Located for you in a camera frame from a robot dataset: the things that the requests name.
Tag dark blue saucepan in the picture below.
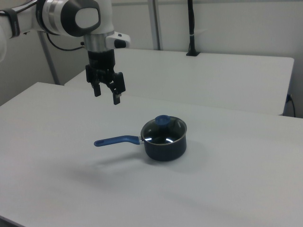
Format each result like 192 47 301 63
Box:
94 127 187 162

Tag black cable with blue plug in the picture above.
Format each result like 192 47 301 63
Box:
285 94 297 118

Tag black stand pole white band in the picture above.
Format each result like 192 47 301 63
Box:
186 0 201 57

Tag white side table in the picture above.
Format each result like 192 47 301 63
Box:
64 48 295 116

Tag grey metal partition post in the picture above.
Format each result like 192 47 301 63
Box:
37 30 61 86
147 0 164 51

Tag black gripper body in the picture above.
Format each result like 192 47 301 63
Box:
87 48 117 84

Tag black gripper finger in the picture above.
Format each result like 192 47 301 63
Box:
85 64 102 97
106 70 126 105

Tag glass lid with blue knob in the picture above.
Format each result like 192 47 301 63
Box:
140 114 188 145

